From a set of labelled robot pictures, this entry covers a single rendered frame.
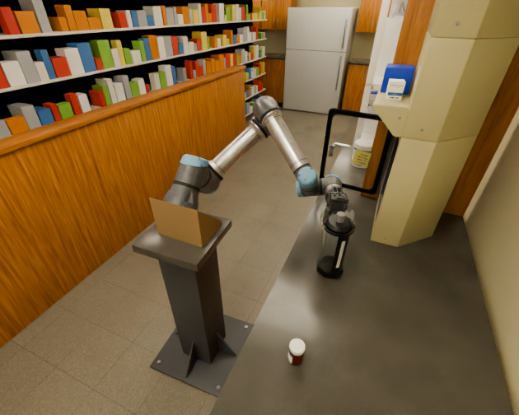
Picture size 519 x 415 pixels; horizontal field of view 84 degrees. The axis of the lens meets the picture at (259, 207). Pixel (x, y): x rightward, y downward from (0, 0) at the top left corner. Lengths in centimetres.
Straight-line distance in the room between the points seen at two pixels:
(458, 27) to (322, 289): 89
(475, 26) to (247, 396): 116
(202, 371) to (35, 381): 96
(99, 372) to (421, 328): 176
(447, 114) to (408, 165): 20
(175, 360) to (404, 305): 139
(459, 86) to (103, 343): 225
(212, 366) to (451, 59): 184
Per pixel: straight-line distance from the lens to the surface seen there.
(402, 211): 127
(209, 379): 195
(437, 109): 112
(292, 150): 117
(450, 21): 108
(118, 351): 220
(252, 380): 91
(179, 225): 124
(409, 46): 145
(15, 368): 244
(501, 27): 116
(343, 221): 100
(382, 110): 111
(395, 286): 120
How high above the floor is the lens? 177
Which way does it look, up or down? 35 degrees down
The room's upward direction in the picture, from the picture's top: 1 degrees clockwise
